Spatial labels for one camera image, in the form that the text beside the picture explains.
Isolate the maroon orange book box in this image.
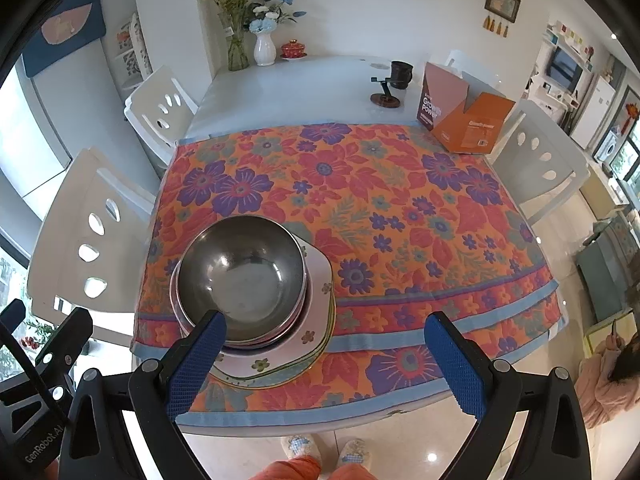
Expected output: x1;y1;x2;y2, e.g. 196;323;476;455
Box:
416;63;515;155

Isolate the red steel bowl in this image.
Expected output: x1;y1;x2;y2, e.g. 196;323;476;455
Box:
176;214;307;334

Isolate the blue wall hanging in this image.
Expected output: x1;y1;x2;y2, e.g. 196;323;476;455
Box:
22;0;106;78

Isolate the hexagonal floral plate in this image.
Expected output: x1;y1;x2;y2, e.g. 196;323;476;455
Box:
210;297;336;390
211;242;334;378

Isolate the white chair far left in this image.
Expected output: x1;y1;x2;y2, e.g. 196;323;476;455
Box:
124;66;198;166

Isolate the wall television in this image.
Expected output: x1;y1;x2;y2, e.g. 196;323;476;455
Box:
544;47;584;93

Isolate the person in pink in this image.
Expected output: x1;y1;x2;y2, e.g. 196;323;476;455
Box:
574;330;640;429

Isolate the right slipper foot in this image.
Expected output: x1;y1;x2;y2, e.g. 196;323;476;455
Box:
329;438;375;480

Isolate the white flower vase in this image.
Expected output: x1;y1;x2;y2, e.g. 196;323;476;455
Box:
253;32;277;67

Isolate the white chair near left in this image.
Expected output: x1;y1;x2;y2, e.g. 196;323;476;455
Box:
27;148;155;347

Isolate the black mug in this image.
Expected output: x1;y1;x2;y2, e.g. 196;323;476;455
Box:
390;61;413;90

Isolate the small framed picture lower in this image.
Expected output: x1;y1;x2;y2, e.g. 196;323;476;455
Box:
485;0;521;23

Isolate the white refrigerator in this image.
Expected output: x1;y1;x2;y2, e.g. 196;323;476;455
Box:
570;76;615;150

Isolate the red teapot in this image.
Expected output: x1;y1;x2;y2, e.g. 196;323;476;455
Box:
280;39;307;61

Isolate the white corner shelf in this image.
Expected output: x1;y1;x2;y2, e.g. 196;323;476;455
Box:
114;12;153;93

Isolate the orange floral tablecloth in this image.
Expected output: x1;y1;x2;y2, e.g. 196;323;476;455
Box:
131;122;566;434

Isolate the slipper foot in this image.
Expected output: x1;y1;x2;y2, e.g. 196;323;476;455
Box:
329;438;375;480
253;434;322;480

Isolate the left slipper foot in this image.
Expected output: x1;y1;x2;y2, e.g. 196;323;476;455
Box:
253;434;322;480

